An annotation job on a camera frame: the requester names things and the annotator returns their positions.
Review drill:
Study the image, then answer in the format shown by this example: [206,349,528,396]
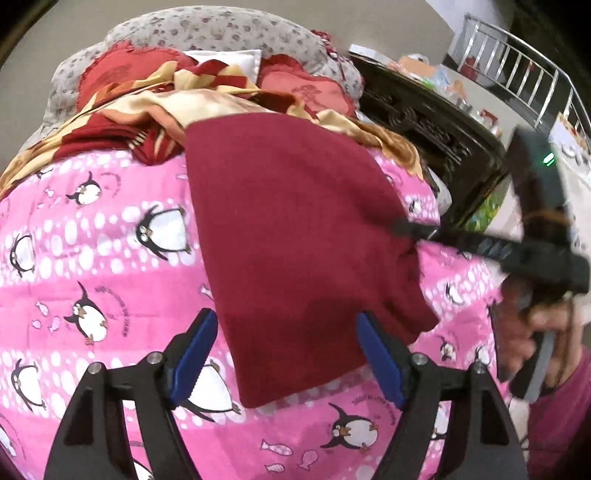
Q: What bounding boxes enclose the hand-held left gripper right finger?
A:
[355,311,529,480]

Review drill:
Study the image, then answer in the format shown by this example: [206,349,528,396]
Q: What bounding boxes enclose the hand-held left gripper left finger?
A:
[44,308,219,480]

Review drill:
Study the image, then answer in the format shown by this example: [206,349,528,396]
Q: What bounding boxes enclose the red frilled pillow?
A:
[76,41,195,114]
[259,54,358,118]

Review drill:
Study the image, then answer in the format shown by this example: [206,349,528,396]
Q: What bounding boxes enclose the person's right forearm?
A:
[526,346,591,480]

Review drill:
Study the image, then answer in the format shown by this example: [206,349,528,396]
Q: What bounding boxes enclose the green patterned mat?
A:
[466,194,502,232]

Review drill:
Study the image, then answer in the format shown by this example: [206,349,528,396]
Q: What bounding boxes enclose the metal railing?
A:
[443,13,591,153]

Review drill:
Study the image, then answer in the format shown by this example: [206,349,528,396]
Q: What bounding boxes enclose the red and yellow patterned blanket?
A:
[0,58,423,199]

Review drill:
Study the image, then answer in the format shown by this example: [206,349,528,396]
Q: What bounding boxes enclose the pink penguin print blanket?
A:
[0,148,509,480]

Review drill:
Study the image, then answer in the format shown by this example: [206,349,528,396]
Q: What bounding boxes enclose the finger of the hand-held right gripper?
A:
[390,217,513,266]

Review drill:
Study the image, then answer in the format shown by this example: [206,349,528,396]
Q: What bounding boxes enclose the maroon fleece garment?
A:
[184,113,439,409]

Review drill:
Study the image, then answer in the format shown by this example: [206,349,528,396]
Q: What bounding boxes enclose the dark carved wooden cabinet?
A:
[348,51,511,232]

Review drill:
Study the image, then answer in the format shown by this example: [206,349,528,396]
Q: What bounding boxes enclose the white pillow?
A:
[185,48,263,81]

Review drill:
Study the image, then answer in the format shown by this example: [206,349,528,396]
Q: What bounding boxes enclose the person's right hand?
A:
[494,277,578,384]

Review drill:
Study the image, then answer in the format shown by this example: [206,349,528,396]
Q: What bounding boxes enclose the clutter of small things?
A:
[348,44,504,134]

